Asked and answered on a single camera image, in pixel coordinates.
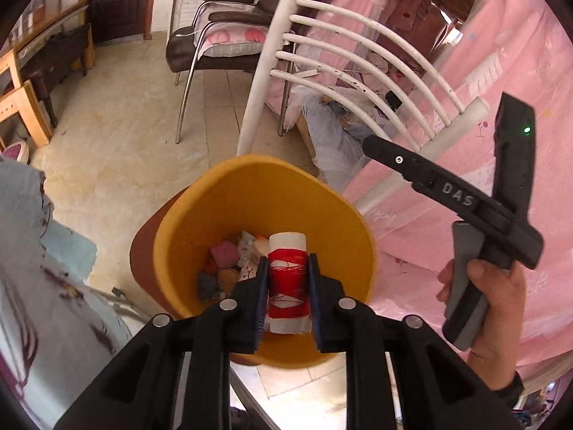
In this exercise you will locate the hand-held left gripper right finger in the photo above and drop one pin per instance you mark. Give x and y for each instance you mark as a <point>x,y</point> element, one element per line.
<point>315,304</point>

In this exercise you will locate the metal table leg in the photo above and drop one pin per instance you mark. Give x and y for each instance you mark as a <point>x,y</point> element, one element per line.
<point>253,398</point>

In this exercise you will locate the brown armchair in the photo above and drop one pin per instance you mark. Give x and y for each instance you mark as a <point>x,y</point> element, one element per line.
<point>215,60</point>

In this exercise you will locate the pink curtain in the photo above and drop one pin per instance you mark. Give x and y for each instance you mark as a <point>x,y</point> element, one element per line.
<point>403,242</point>

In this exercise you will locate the clear plastic bag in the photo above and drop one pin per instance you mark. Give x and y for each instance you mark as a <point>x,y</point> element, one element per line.
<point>340,143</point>

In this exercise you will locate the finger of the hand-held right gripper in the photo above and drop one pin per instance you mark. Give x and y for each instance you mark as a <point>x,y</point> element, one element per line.
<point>389,152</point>

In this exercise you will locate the pink patterned cushion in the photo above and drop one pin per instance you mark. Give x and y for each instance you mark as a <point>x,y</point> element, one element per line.
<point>232,38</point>

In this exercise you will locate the pink sponge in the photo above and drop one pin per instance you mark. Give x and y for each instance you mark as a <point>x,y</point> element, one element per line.
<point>225,254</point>

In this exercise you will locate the wooden chair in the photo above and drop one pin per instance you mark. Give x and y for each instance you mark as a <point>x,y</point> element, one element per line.
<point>27,107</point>

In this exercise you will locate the dark brown door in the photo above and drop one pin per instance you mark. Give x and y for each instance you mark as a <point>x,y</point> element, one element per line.
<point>121,4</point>

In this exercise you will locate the person's right hand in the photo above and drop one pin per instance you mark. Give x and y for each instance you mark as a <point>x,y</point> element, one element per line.
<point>503,322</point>

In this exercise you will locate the grey blue cloth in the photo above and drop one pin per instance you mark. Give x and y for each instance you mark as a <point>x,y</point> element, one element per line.
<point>209,286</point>

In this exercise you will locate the light blue printed tablecloth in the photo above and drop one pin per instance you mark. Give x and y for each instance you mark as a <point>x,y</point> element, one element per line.
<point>44,300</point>

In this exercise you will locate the reddish brown stool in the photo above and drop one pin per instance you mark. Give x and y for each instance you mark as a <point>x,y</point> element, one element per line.
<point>143,255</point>

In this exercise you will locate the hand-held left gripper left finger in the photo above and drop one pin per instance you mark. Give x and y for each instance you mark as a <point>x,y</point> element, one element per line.
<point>258,304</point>

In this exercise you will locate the red thread spool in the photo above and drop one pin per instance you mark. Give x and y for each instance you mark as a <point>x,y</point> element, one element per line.
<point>288,251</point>

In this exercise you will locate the yellow bin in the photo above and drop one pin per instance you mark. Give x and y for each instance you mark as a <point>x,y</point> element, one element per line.
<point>268,188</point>

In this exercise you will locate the white slatted chair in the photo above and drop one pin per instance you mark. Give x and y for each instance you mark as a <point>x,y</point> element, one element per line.
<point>277,53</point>

